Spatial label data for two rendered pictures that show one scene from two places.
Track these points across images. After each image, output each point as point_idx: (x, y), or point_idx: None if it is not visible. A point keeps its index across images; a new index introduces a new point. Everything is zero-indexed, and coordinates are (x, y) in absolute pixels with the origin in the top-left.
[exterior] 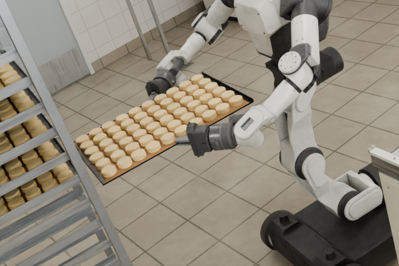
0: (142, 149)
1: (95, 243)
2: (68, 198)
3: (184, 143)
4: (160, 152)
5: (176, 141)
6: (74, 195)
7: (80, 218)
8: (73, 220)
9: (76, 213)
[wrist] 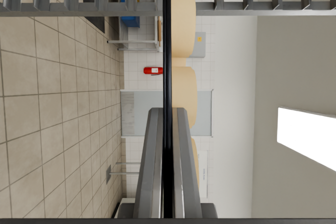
0: None
1: None
2: None
3: (159, 151)
4: None
5: (184, 112)
6: None
7: None
8: None
9: None
